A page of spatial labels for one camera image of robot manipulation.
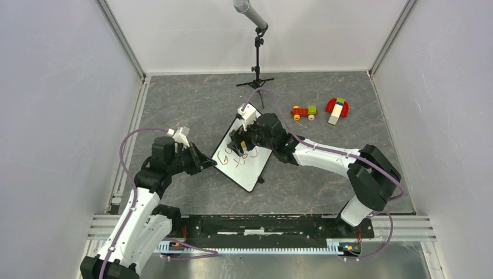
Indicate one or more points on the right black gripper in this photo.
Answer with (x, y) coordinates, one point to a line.
(239, 135)

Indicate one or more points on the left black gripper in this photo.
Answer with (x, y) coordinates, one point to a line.
(199, 161)

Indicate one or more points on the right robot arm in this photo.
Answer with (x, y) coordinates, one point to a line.
(374, 180)

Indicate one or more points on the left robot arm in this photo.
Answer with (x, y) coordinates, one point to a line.
(145, 222)

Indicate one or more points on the black microphone tripod stand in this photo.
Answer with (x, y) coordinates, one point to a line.
(257, 82)

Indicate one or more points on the red toy block car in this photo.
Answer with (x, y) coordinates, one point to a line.
(310, 113)

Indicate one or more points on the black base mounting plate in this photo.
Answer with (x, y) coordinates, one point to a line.
(267, 230)

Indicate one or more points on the red white toy block figure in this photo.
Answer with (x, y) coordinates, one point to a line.
(337, 108)

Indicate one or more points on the grey microphone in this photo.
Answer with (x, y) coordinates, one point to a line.
(245, 8)

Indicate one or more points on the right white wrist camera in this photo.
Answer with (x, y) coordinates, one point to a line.
(248, 114)

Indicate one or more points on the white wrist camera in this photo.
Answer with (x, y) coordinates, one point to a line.
(180, 135)
(248, 114)

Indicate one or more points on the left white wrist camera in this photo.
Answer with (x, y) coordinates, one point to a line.
(180, 135)

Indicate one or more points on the aluminium frame rail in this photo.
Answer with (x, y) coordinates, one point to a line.
(398, 228)

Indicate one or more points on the left corner aluminium post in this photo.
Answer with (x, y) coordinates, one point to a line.
(121, 38)

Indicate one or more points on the corner aluminium post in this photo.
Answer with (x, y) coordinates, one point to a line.
(121, 38)
(392, 36)

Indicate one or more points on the right corner aluminium post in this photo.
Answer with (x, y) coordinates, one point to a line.
(392, 36)

